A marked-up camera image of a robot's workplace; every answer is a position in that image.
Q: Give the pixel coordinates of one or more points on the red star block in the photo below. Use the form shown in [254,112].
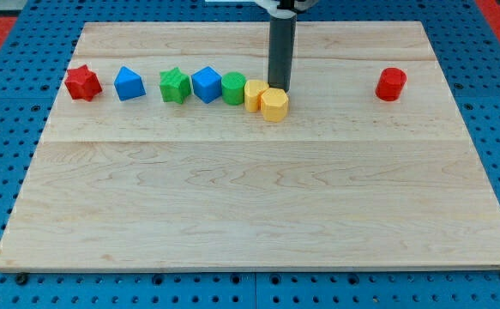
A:
[82,83]

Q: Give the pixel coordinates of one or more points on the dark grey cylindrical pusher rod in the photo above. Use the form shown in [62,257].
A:
[280,51]

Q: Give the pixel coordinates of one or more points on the red cylinder block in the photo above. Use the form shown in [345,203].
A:
[390,84]

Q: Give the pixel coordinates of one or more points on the yellow heart block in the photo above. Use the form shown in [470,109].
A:
[253,90]

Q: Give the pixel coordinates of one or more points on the green cylinder block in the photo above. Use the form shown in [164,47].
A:
[232,86]

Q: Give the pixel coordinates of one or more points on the blue triangle block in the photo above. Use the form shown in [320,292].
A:
[128,84]

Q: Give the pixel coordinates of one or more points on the yellow hexagon block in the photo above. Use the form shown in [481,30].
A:
[274,105]

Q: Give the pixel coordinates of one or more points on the green star block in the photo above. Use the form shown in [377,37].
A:
[174,85]

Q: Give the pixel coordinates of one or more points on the light wooden board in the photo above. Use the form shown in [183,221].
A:
[346,182]

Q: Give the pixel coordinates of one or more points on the blue cube block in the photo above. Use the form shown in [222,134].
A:
[206,84]

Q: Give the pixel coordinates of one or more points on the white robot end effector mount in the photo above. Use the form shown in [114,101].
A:
[285,9]

